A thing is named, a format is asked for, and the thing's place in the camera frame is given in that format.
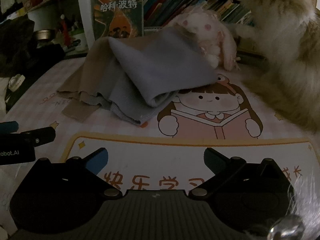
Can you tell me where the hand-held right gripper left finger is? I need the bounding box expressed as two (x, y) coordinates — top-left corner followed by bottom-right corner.
(32, 148), (123, 199)

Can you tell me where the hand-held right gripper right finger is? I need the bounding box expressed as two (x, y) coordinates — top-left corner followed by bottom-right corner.
(188, 148), (283, 199)

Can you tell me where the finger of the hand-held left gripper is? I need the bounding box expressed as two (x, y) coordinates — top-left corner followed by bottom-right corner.
(0, 121), (20, 134)
(0, 127), (56, 147)

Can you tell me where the grey knit garment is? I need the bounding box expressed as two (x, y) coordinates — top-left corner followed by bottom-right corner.
(94, 26), (217, 127)

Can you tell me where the cartoon printed desk mat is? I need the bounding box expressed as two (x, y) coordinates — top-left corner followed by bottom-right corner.
(0, 56), (320, 230)

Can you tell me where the black cloth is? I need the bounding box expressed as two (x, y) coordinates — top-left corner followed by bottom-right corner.
(0, 17), (66, 78)

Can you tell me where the metal bowl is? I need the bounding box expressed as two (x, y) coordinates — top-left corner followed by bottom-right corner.
(33, 29), (56, 42)

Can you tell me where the white plush bunny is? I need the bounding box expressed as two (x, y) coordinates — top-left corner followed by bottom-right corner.
(167, 6), (241, 71)

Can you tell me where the white bookshelf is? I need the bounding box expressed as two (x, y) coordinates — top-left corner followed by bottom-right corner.
(74, 0), (247, 42)

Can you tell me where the fluffy orange cat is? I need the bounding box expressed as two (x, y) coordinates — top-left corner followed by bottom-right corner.
(229, 0), (320, 132)

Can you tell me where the dark illustrated book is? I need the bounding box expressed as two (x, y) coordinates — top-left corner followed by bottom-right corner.
(94, 0), (145, 40)

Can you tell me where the row of colourful books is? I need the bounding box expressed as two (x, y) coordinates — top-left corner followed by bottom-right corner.
(142, 0), (253, 28)

